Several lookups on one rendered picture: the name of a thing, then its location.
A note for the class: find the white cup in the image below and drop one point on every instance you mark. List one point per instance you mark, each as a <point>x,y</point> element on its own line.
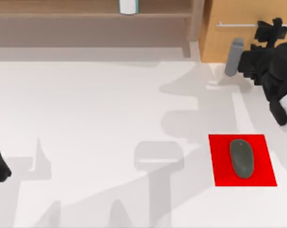
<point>128,6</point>

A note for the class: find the wooden cupboard door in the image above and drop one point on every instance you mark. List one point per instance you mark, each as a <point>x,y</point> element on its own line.
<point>219,45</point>

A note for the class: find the grey computer mouse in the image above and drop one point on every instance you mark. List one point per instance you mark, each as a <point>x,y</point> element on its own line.
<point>242,158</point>

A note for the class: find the red square mat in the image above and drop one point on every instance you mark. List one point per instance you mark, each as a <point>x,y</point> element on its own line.
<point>219,164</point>

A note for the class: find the wooden open shelf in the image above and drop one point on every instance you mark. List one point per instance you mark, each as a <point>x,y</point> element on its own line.
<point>91,31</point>

